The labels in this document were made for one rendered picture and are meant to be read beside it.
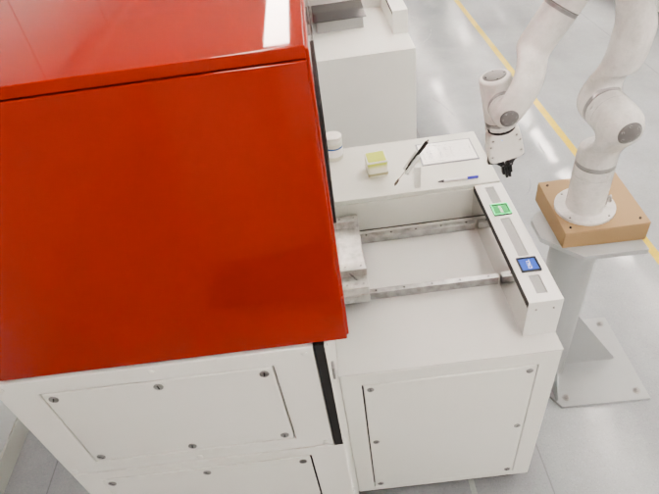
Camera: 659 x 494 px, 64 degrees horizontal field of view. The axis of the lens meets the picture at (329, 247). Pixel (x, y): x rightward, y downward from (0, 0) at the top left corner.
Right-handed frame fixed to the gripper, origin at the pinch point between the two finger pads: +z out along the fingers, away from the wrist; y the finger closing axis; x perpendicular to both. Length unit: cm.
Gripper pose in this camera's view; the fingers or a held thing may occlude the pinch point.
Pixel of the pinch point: (506, 170)
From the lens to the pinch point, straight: 171.3
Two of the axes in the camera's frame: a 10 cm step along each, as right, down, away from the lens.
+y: 9.5, -2.8, -1.6
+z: 3.2, 7.0, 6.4
